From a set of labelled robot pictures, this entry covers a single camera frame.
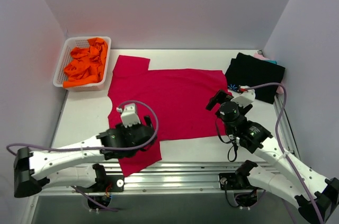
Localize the crimson red t-shirt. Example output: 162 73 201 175
108 55 227 176

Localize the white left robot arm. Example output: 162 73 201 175
13 115 158 198

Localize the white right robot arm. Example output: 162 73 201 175
206 87 338 223

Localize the folded black t-shirt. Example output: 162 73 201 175
225 52 286 91

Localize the folded pink t-shirt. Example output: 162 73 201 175
254 52 283 94

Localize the folded teal t-shirt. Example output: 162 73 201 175
266 60 278 65

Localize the crumpled orange t-shirt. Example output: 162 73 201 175
63 38 108 88

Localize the white plastic basket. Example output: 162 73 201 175
53 36 111 91

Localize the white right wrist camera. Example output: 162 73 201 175
231 86 256 108

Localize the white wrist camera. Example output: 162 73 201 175
231 86 256 108
116 103 141 128

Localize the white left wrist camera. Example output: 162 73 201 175
116 103 141 128

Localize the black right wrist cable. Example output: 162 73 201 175
214 118 240 163

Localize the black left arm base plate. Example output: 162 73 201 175
76 174 124 193

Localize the aluminium rail frame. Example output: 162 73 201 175
33 91 305 223

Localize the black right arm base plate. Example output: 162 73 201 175
218 173 255 191

